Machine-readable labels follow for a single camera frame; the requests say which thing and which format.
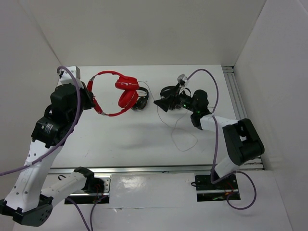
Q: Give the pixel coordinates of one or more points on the aluminium rail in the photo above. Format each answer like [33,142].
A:
[240,112]
[159,169]

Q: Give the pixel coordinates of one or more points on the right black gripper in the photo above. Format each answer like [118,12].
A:
[165,103]

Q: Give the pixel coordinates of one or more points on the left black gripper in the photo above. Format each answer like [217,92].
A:
[87,94]

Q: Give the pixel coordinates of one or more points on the black headphones left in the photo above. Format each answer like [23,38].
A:
[142,100]

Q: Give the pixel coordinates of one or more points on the black headphones right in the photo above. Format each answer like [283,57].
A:
[165,90]

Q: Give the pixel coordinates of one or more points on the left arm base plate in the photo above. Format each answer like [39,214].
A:
[99,193]

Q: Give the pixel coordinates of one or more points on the front aluminium rail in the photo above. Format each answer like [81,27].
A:
[159,169]

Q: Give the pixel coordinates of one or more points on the red headphones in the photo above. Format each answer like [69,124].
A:
[128,98]

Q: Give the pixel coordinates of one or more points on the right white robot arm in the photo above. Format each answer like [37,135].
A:
[241,138]

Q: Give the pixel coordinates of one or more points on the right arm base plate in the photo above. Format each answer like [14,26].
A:
[206,191]

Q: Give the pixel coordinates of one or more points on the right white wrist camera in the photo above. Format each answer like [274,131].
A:
[183,82]

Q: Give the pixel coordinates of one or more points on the right side aluminium rail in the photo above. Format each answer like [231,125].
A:
[240,112]

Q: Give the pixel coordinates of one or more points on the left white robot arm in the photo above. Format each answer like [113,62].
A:
[28,203]

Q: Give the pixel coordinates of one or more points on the black headphones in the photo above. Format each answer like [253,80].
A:
[165,90]
[142,100]

